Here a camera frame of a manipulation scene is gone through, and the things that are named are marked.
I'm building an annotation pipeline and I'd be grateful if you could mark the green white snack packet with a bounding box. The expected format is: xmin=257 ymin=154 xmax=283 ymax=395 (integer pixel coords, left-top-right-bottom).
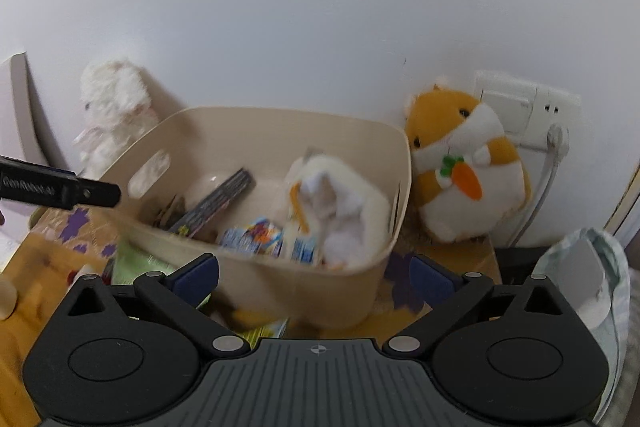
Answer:
xmin=240 ymin=319 xmax=288 ymax=349

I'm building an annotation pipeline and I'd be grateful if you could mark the cream fluffy plush toy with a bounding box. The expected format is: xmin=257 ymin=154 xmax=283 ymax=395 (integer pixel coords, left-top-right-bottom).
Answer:
xmin=283 ymin=154 xmax=392 ymax=270

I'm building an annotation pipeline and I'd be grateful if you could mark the white wall socket switch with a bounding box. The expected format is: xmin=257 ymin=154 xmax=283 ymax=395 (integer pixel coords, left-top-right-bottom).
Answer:
xmin=474 ymin=70 xmax=582 ymax=150

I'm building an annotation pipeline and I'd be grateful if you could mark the white phone stand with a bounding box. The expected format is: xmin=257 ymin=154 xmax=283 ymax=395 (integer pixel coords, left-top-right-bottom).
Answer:
xmin=548 ymin=239 xmax=611 ymax=329

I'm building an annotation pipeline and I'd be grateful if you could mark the white plug and cable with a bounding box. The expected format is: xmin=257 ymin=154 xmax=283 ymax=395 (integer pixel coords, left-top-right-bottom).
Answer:
xmin=504 ymin=121 xmax=572 ymax=249

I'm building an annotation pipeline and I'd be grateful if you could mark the white fluffy rabbit plush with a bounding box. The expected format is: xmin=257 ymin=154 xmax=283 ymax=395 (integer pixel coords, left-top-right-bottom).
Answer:
xmin=74 ymin=60 xmax=160 ymax=180

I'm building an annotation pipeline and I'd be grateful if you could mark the beige plastic storage bin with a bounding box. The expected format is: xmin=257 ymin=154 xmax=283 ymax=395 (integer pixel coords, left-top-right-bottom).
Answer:
xmin=101 ymin=107 xmax=411 ymax=329

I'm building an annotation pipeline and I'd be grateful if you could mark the orange white hamster plush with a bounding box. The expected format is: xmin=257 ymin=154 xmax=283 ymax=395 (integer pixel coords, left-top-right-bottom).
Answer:
xmin=405 ymin=84 xmax=532 ymax=244

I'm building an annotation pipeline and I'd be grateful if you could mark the black patterned box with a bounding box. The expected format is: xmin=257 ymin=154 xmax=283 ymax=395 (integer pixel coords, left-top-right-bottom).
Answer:
xmin=168 ymin=168 xmax=255 ymax=239

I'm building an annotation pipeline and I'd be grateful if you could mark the colourful small snack packet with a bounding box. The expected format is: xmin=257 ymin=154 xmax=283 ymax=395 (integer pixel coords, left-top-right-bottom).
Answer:
xmin=218 ymin=218 xmax=283 ymax=258

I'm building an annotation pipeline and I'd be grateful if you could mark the green snack bag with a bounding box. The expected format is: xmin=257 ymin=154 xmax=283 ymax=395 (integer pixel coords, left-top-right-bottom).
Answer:
xmin=111 ymin=239 xmax=219 ymax=308

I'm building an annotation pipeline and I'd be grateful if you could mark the lilac board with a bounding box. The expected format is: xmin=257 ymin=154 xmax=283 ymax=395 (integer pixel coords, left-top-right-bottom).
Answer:
xmin=1 ymin=51 xmax=68 ymax=168

